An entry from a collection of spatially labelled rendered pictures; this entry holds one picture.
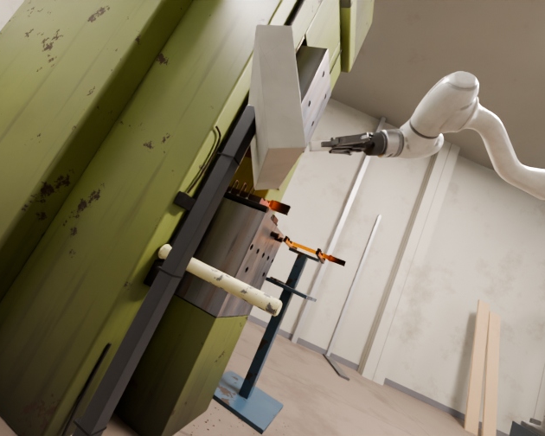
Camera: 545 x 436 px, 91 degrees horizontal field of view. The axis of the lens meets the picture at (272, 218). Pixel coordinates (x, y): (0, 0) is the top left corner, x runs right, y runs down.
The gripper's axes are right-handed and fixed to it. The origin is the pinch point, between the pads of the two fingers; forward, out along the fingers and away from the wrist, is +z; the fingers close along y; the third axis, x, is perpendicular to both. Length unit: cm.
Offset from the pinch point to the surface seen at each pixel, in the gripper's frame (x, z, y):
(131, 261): -31, 61, 13
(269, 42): 12.0, 18.8, -27.0
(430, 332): -167, -245, 291
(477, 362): -197, -274, 251
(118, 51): 51, 68, 24
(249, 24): 57, 17, 16
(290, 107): -2.8, 15.9, -27.0
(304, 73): 50, -10, 33
